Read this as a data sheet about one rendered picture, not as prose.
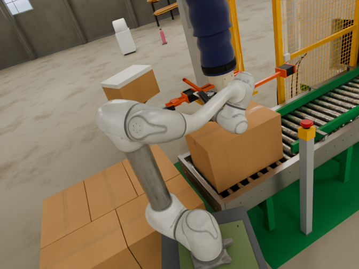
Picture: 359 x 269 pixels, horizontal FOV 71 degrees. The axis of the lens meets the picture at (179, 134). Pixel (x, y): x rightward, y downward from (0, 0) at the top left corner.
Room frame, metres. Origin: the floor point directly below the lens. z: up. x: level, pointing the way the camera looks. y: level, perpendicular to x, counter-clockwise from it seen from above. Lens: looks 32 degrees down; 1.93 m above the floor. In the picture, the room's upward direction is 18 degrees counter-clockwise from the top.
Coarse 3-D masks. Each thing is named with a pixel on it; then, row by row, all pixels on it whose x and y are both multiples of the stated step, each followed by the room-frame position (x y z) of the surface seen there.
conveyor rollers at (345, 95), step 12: (348, 84) 2.18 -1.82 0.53; (324, 96) 2.08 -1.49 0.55; (336, 96) 2.03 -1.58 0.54; (348, 96) 2.00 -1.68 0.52; (300, 108) 2.03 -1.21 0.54; (312, 108) 2.00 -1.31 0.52; (324, 108) 1.89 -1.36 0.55; (336, 108) 1.85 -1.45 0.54; (348, 108) 1.82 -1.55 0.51; (300, 120) 1.83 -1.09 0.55; (312, 120) 1.80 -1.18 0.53; (288, 132) 1.73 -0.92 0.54; (288, 156) 1.43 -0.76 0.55; (192, 168) 1.66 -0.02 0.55; (264, 168) 1.41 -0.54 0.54; (204, 180) 1.47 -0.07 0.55; (252, 180) 1.31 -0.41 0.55; (216, 192) 1.31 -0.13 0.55; (228, 192) 1.28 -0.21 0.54
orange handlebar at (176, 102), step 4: (236, 72) 1.62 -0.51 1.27; (280, 72) 1.39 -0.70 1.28; (268, 76) 1.38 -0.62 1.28; (272, 76) 1.37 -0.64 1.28; (276, 76) 1.38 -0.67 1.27; (264, 80) 1.35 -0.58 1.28; (268, 80) 1.36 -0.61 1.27; (208, 84) 1.56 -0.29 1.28; (212, 84) 1.53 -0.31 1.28; (256, 84) 1.33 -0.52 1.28; (260, 84) 1.34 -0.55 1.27; (200, 88) 1.54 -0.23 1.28; (204, 88) 1.51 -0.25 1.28; (208, 88) 1.51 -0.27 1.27; (172, 100) 1.48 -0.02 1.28; (176, 100) 1.46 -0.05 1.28; (180, 100) 1.45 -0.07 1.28; (184, 100) 1.45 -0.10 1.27; (168, 104) 1.46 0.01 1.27; (172, 104) 1.43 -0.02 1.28; (176, 104) 1.44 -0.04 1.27; (180, 104) 1.44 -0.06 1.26
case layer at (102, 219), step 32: (160, 160) 1.92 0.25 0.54; (64, 192) 1.90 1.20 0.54; (96, 192) 1.76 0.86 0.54; (128, 192) 1.62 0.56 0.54; (192, 192) 1.39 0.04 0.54; (64, 224) 1.49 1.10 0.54; (96, 224) 1.38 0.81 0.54; (128, 224) 1.29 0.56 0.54; (64, 256) 1.19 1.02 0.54; (96, 256) 1.11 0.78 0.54; (128, 256) 1.09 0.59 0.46; (160, 256) 1.14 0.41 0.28
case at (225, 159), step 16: (256, 112) 1.56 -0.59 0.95; (272, 112) 1.49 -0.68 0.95; (208, 128) 1.55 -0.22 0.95; (256, 128) 1.39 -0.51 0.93; (272, 128) 1.42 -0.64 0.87; (192, 144) 1.54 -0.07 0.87; (208, 144) 1.36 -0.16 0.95; (224, 144) 1.32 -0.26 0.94; (240, 144) 1.35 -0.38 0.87; (256, 144) 1.39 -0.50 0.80; (272, 144) 1.42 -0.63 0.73; (192, 160) 1.67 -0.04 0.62; (208, 160) 1.31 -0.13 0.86; (224, 160) 1.32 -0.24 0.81; (240, 160) 1.35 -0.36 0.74; (256, 160) 1.38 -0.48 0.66; (272, 160) 1.42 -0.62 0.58; (208, 176) 1.39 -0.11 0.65; (224, 176) 1.31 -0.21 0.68; (240, 176) 1.34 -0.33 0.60
